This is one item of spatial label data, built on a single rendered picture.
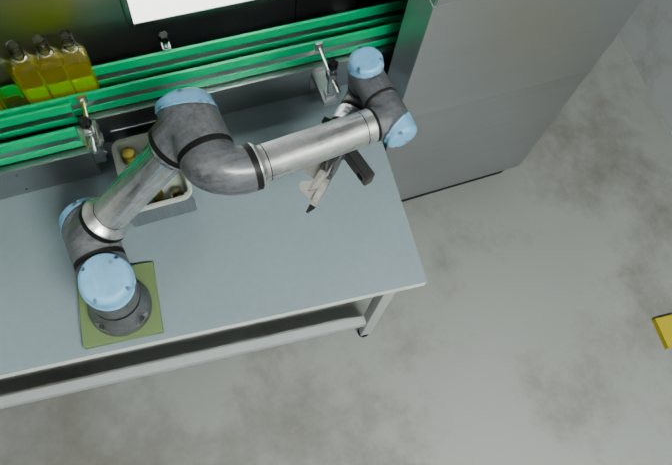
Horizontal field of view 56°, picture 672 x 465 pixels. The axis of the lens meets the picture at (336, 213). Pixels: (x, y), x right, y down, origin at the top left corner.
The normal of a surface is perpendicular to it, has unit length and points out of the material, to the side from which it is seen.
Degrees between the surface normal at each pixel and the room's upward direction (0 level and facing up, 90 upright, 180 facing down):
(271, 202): 0
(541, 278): 0
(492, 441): 0
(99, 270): 9
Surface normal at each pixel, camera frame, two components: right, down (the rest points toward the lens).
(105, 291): 0.21, -0.30
